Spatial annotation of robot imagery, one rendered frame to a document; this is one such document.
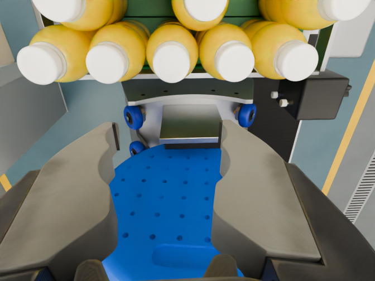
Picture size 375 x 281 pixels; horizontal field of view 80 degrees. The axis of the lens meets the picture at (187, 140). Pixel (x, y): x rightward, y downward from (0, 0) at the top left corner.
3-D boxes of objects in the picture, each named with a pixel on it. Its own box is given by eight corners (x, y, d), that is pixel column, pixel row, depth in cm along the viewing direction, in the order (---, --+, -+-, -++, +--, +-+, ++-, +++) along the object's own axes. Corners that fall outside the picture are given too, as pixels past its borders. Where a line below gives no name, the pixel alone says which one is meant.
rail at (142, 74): (68, 74, 37) (59, 80, 34) (66, 69, 36) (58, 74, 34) (308, 71, 38) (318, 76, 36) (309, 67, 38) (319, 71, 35)
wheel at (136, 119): (135, 135, 39) (145, 131, 40) (132, 110, 37) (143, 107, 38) (123, 125, 42) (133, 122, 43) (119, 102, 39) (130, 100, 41)
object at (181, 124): (164, 116, 44) (159, 152, 33) (163, 104, 43) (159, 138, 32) (215, 115, 44) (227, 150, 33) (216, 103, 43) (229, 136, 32)
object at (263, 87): (206, 233, 208) (207, 248, 195) (214, 67, 130) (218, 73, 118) (261, 231, 210) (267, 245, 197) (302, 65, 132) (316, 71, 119)
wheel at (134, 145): (140, 169, 43) (149, 165, 44) (137, 149, 40) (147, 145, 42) (129, 158, 46) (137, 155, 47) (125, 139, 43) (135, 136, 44)
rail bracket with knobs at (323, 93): (263, 98, 46) (283, 121, 37) (269, 62, 42) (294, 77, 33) (310, 98, 46) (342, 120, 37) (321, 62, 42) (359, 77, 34)
